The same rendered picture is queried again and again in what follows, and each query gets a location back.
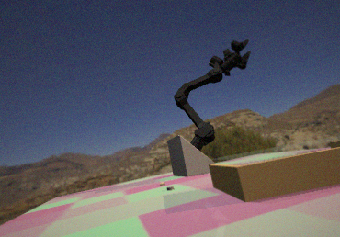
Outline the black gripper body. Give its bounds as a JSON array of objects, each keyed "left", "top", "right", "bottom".
[{"left": 226, "top": 40, "right": 247, "bottom": 70}]

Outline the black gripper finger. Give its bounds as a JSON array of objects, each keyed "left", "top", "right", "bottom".
[
  {"left": 241, "top": 51, "right": 251, "bottom": 65},
  {"left": 242, "top": 39, "right": 249, "bottom": 49}
]

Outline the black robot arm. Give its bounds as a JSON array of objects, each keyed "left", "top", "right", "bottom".
[{"left": 174, "top": 49, "right": 233, "bottom": 151}]

